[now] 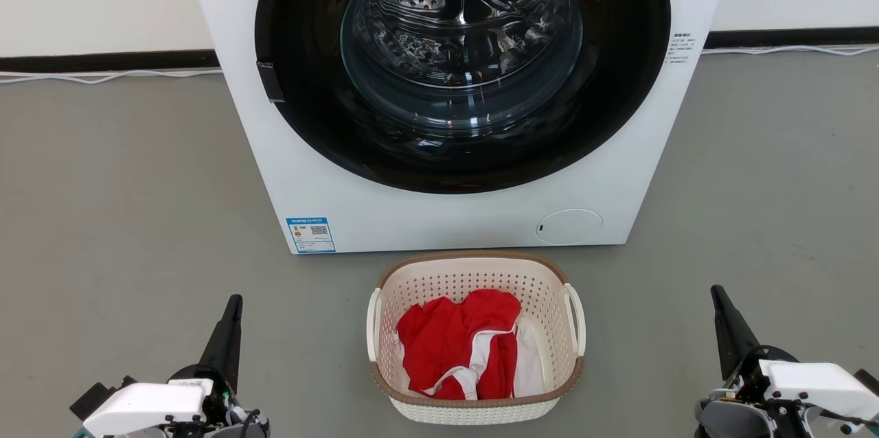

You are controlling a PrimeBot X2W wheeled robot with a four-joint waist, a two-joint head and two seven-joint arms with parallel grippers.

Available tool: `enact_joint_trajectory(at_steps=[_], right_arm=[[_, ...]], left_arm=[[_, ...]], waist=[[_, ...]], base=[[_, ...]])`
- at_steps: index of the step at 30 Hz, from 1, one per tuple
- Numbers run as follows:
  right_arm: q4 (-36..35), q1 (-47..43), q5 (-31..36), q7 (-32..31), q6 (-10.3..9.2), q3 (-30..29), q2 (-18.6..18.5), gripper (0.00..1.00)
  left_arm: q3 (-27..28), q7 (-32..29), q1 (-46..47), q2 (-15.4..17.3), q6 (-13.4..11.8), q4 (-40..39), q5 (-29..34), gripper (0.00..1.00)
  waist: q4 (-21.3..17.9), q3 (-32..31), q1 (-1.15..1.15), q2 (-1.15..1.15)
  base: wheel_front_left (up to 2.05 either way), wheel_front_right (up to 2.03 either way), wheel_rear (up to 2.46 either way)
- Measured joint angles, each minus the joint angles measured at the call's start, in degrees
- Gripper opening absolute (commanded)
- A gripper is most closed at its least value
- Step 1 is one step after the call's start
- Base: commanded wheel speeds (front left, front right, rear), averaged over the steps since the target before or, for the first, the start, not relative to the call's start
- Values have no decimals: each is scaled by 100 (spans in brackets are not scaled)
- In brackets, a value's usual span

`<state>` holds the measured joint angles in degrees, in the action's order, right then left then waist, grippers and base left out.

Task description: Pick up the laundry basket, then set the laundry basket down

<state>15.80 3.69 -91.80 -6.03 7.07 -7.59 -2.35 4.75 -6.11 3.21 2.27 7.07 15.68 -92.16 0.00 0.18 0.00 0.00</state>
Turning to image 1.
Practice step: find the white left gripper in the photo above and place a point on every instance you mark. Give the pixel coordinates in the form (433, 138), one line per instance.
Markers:
(144, 401)

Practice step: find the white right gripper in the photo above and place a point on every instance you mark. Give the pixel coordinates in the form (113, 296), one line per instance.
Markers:
(817, 383)

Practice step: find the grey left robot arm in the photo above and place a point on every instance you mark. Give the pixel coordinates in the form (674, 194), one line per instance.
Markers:
(240, 425)

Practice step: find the cream perforated laundry basket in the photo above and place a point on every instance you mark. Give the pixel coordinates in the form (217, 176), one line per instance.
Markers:
(474, 273)

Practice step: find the blue energy label sticker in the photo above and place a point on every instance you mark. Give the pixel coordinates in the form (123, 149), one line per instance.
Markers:
(310, 235)

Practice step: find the round white filter cover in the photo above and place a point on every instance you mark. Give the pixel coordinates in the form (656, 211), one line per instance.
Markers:
(568, 226)

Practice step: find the red garment with white trim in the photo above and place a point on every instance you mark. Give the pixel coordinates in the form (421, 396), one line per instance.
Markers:
(446, 342)

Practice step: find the white front-load washing machine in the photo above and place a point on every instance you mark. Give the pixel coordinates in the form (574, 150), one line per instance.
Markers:
(412, 218)

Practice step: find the black round washer door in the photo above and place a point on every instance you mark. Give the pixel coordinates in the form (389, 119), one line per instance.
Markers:
(618, 81)

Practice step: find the black baseboard strip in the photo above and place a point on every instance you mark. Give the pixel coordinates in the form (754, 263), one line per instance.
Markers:
(103, 62)
(790, 38)

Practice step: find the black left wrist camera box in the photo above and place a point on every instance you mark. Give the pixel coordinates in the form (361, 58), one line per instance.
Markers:
(93, 398)

